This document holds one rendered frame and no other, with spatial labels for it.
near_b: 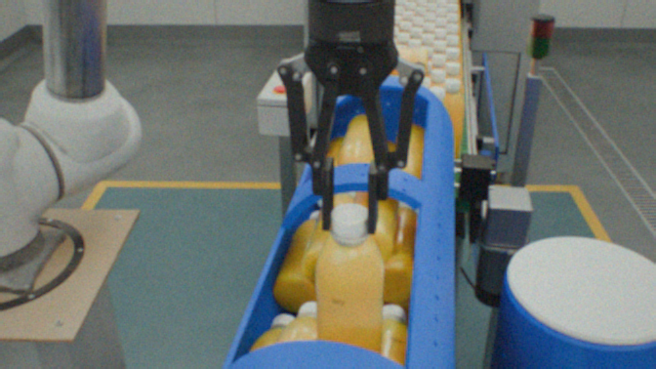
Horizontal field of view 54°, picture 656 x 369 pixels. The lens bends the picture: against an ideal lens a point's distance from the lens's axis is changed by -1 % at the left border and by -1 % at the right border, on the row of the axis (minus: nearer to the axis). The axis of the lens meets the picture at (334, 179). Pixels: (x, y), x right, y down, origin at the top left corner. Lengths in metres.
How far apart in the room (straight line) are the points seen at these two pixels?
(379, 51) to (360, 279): 0.23
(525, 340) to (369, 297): 0.48
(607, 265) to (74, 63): 0.96
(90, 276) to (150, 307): 1.53
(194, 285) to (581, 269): 1.93
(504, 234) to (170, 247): 1.76
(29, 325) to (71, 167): 0.28
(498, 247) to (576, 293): 0.63
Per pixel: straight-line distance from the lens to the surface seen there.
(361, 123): 1.34
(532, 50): 1.82
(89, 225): 1.37
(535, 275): 1.16
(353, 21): 0.55
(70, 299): 1.19
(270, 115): 1.66
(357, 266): 0.67
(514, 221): 1.71
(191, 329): 2.62
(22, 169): 1.19
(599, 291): 1.16
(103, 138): 1.25
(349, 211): 0.67
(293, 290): 1.02
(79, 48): 1.16
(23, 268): 1.26
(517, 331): 1.13
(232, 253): 2.99
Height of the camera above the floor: 1.71
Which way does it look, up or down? 29 degrees down
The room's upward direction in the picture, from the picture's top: straight up
